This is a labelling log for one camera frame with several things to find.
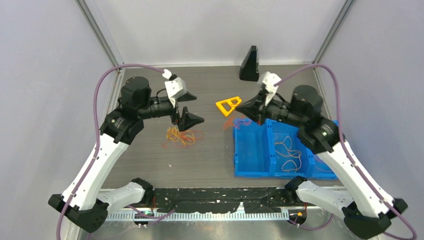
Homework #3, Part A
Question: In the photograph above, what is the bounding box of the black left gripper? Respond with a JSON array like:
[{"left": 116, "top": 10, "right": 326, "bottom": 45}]
[{"left": 138, "top": 91, "right": 205, "bottom": 130}]

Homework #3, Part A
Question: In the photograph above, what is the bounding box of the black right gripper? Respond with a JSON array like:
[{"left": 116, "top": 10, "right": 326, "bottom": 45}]
[{"left": 236, "top": 87, "right": 306, "bottom": 128}]

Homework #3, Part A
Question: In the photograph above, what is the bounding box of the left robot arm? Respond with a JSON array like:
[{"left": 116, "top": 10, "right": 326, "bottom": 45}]
[{"left": 48, "top": 75, "right": 204, "bottom": 233}]

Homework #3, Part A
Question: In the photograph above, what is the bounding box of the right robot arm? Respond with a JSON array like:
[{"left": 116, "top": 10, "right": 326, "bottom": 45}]
[{"left": 236, "top": 85, "right": 407, "bottom": 240}]

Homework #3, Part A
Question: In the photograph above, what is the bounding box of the black wedge stand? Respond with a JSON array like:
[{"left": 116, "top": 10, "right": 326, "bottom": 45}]
[{"left": 238, "top": 45, "right": 260, "bottom": 82}]

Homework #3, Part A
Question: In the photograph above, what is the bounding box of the blue three-compartment bin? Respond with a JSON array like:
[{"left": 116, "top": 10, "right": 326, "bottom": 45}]
[{"left": 232, "top": 118, "right": 337, "bottom": 180}]

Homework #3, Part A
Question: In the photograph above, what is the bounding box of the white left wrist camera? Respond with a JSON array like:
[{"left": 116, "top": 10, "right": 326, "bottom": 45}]
[{"left": 162, "top": 69, "right": 188, "bottom": 109}]

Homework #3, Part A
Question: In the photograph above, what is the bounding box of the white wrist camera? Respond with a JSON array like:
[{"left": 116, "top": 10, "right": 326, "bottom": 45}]
[
  {"left": 162, "top": 69, "right": 188, "bottom": 109},
  {"left": 258, "top": 71, "right": 282, "bottom": 106}
]

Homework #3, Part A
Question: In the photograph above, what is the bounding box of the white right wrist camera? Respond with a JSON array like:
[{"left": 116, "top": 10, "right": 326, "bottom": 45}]
[{"left": 258, "top": 71, "right": 282, "bottom": 106}]

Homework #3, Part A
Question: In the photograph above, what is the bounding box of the yellow triangular plastic frame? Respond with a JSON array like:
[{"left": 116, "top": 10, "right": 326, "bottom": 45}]
[{"left": 215, "top": 96, "right": 242, "bottom": 118}]

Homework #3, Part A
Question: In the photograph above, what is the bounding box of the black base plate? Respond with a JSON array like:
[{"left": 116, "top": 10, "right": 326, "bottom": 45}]
[{"left": 131, "top": 187, "right": 304, "bottom": 214}]

